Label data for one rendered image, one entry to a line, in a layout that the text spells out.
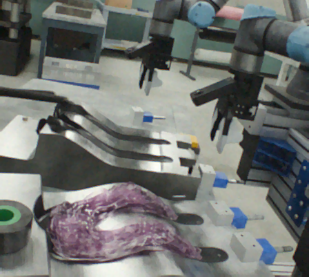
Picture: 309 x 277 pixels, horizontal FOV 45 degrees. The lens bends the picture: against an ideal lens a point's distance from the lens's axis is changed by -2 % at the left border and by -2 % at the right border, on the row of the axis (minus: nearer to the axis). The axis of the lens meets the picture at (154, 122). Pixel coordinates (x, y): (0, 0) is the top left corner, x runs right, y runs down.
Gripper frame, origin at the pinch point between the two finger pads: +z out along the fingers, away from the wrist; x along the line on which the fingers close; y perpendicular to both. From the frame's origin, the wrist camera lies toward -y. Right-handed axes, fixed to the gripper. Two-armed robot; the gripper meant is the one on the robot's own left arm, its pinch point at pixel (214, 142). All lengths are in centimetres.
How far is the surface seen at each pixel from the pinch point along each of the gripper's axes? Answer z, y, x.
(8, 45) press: 65, -137, 361
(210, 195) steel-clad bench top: 12.9, 1.3, -4.4
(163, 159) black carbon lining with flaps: 4.5, -12.9, -4.5
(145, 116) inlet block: 10.1, -13.0, 40.4
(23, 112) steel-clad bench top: 14, -55, 36
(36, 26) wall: 79, -153, 625
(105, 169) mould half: 6.1, -26.9, -10.9
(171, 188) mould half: 8.0, -11.4, -12.4
